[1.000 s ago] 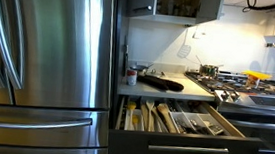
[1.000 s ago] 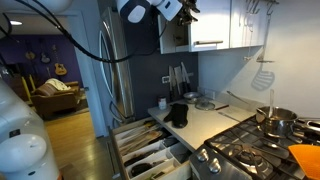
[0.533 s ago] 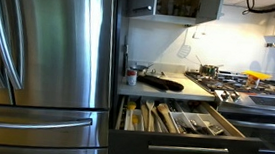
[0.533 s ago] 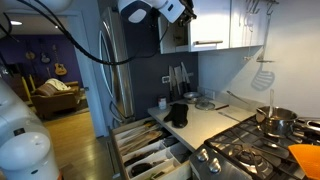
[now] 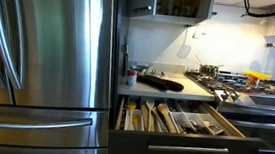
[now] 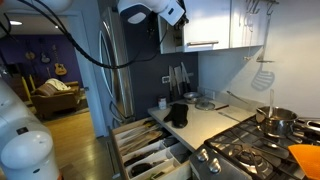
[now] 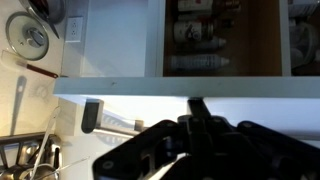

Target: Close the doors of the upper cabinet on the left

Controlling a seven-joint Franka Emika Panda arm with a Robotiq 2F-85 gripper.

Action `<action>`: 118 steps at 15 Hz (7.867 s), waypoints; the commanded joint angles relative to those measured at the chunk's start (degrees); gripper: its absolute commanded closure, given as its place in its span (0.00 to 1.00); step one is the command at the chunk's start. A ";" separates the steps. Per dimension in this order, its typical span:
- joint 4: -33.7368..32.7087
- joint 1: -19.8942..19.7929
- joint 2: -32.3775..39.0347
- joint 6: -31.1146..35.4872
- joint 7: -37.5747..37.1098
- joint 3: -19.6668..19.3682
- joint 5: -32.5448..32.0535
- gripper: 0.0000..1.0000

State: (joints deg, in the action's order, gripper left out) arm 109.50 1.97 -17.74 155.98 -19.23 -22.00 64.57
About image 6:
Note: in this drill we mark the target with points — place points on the brown armchair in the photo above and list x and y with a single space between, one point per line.
48 100

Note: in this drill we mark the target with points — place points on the acoustic guitar on wall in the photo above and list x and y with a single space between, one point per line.
60 70

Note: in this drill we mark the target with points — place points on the gas stove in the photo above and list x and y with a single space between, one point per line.
243 152

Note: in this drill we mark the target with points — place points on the hanging slotted spatula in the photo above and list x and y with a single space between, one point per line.
263 79

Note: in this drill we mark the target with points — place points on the open utensil drawer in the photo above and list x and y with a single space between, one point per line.
145 150

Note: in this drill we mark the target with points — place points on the white upper cabinet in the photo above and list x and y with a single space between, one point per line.
248 19

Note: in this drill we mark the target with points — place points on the small steel bowl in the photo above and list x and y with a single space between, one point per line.
192 97

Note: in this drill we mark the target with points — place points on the small white can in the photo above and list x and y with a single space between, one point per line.
162 103

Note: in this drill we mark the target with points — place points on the knives on magnetic strip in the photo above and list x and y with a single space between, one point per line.
179 82

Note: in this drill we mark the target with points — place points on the black oven mitt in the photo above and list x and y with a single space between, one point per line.
177 115

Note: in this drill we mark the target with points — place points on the glass pot lid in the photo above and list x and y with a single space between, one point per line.
205 105

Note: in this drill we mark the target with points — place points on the white cabinet door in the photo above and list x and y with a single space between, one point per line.
166 37
209 25

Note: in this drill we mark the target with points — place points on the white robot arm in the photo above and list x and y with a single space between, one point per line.
26 146

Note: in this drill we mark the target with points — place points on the stainless steel pot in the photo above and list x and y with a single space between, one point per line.
278 122

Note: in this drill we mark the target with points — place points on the orange plastic object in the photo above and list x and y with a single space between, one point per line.
308 157

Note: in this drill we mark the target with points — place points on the stainless steel refrigerator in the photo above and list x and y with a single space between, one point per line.
112 52

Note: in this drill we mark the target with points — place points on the white wall outlet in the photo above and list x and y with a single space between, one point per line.
165 79

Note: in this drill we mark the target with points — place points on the steel spoon in pot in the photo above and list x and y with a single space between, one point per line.
271 102

